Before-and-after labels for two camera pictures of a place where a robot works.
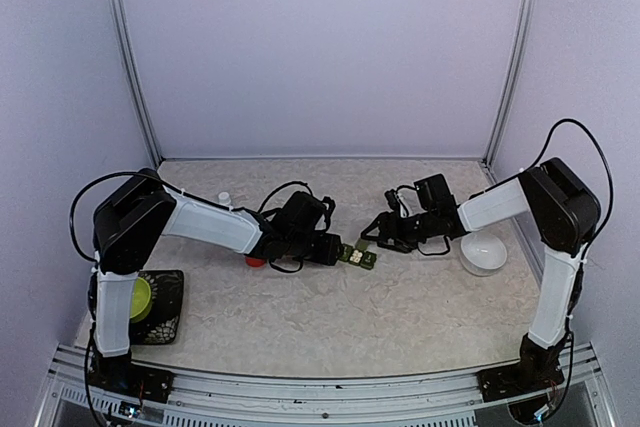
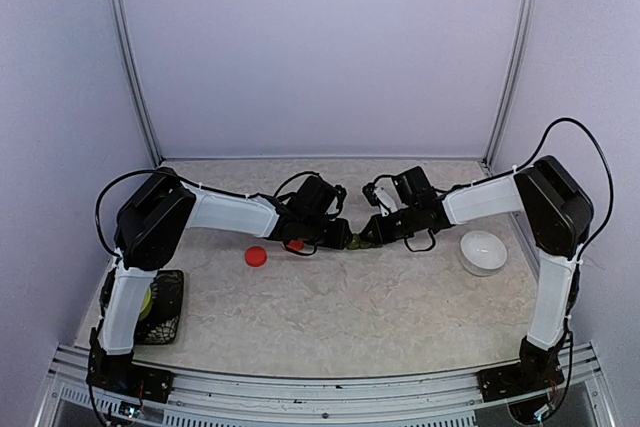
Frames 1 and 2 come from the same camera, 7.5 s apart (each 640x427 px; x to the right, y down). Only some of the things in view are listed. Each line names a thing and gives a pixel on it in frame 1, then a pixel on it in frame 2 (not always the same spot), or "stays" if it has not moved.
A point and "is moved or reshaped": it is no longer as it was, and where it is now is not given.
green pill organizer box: x=358 y=254 is moved or reshaped
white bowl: x=482 y=254 stays
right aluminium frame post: x=520 y=57 stays
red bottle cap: x=254 y=261 stays
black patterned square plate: x=161 y=324 stays
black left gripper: x=329 y=255 -> x=339 y=241
